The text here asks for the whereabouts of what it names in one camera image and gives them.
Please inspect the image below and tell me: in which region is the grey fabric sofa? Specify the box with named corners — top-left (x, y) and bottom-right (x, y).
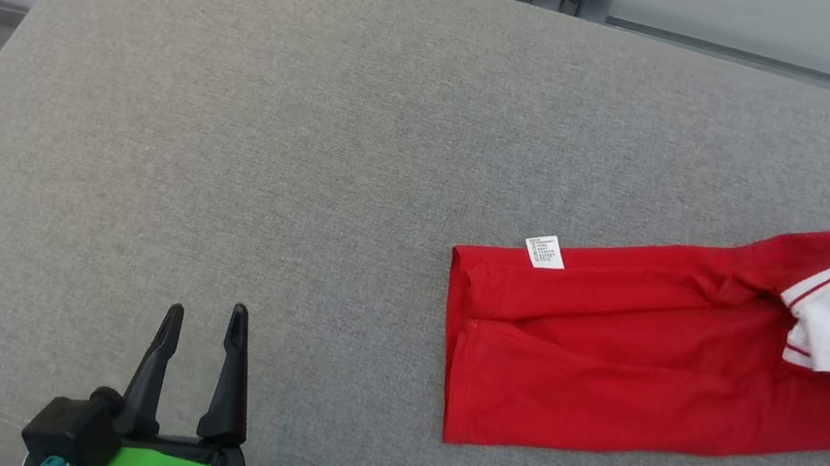
top-left (0, 0), bottom-right (830, 466)

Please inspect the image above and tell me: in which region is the red shirt with white stripe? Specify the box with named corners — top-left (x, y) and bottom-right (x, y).
top-left (421, 139), bottom-right (830, 466)

